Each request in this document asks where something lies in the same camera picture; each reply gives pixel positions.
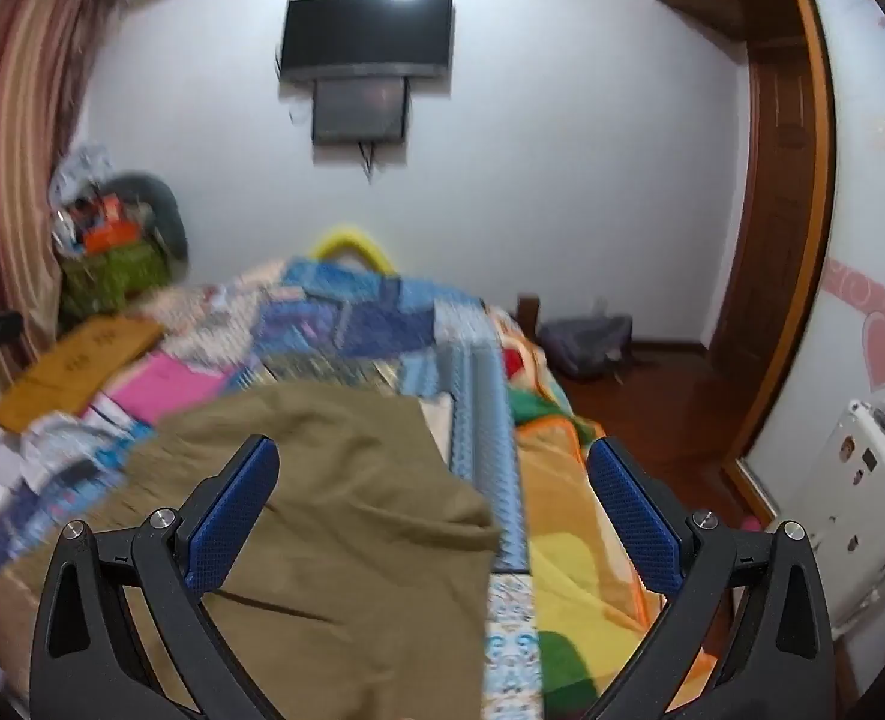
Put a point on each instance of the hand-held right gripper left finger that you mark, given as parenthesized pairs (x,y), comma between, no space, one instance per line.
(232,517)

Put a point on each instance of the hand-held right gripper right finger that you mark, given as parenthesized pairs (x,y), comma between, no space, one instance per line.
(633,517)

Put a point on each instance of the olive green pants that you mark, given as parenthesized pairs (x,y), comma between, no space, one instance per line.
(367,510)

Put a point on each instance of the orange yellow fleece blanket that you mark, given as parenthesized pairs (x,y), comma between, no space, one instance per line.
(562,510)

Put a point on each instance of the wooden lap desk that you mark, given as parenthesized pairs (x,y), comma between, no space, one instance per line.
(75,367)

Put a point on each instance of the green storage box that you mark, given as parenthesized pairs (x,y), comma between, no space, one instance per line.
(112,277)

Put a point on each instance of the pink booklet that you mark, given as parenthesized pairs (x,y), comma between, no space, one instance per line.
(165,386)

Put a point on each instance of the orange box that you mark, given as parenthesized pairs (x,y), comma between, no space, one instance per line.
(108,229)

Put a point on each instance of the grey backpack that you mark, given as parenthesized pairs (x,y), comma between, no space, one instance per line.
(585,345)

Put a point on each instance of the striped pink curtain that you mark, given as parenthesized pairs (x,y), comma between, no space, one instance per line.
(15,150)

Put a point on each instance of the pile of light clothes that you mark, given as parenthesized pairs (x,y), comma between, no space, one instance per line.
(82,172)

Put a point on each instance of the grey curved pillow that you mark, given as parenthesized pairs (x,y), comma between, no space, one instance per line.
(161,202)

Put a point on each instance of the white plastic baby chair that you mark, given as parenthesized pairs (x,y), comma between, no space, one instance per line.
(855,495)

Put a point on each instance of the blue patchwork bed blanket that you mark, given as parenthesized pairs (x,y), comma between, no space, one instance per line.
(352,322)

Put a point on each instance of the yellow foam tube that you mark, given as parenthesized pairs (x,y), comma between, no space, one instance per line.
(348,236)

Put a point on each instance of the brown wooden door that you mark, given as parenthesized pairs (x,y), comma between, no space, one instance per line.
(783,225)

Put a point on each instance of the white wardrobe door with hearts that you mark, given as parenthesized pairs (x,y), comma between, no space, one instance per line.
(877,240)

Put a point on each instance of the wooden bed post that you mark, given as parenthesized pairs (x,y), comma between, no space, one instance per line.
(528,315)

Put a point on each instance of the small black wall monitor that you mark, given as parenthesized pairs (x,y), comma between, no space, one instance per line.
(360,111)

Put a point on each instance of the black wall television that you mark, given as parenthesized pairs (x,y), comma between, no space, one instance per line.
(367,30)

